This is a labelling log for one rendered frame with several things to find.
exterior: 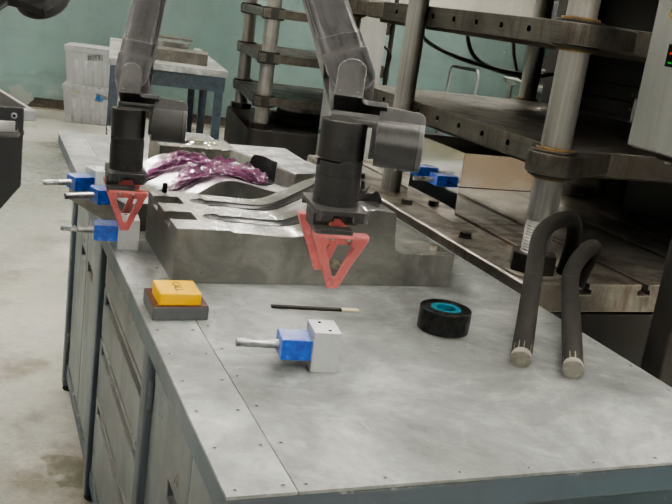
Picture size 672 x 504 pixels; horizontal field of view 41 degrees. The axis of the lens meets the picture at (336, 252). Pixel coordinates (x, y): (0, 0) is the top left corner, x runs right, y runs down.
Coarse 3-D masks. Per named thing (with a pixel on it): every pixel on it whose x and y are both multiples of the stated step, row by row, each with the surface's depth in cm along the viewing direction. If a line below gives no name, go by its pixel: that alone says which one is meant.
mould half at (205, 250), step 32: (160, 192) 162; (192, 192) 165; (288, 192) 169; (160, 224) 152; (192, 224) 143; (224, 224) 146; (384, 224) 152; (160, 256) 151; (192, 256) 142; (224, 256) 144; (256, 256) 146; (288, 256) 148; (384, 256) 154; (416, 256) 156; (448, 256) 159
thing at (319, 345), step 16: (320, 320) 118; (288, 336) 115; (304, 336) 115; (320, 336) 114; (336, 336) 114; (288, 352) 114; (304, 352) 114; (320, 352) 114; (336, 352) 115; (320, 368) 115; (336, 368) 116
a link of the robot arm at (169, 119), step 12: (132, 72) 150; (120, 84) 149; (132, 84) 150; (120, 96) 151; (132, 96) 151; (144, 96) 151; (156, 96) 152; (156, 108) 152; (168, 108) 152; (180, 108) 153; (156, 120) 150; (168, 120) 150; (180, 120) 151; (156, 132) 151; (168, 132) 151; (180, 132) 151
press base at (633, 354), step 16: (592, 320) 185; (608, 320) 186; (624, 320) 188; (640, 320) 189; (592, 336) 186; (608, 336) 188; (624, 336) 189; (640, 336) 191; (624, 352) 190; (640, 352) 192
